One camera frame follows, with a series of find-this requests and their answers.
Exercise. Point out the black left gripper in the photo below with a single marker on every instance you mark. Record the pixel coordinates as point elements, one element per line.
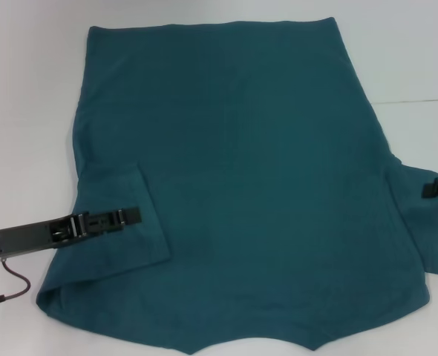
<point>26,239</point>

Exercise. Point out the blue teal shirt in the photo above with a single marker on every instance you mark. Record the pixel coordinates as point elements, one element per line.
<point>260,167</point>

